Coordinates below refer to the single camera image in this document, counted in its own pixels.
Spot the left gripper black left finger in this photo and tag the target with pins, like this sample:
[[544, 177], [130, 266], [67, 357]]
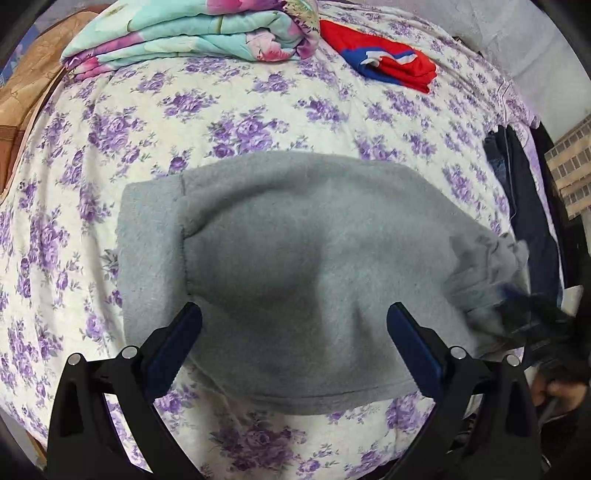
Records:
[[83, 442]]

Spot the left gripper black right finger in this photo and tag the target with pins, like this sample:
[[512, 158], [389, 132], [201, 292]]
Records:
[[483, 424]]

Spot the person's right hand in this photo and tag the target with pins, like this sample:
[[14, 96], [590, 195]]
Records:
[[570, 395]]

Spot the dark navy pants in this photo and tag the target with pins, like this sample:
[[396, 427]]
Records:
[[529, 222]]

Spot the purple floral bedsheet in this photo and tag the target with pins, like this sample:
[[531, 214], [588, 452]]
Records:
[[59, 260]]

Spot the blue denim jeans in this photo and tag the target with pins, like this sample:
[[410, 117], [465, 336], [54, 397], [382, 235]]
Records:
[[498, 162]]

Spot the red folded garment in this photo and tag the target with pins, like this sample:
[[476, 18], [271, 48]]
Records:
[[379, 58]]

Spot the floral folded blanket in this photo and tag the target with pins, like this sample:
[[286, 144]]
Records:
[[129, 32]]

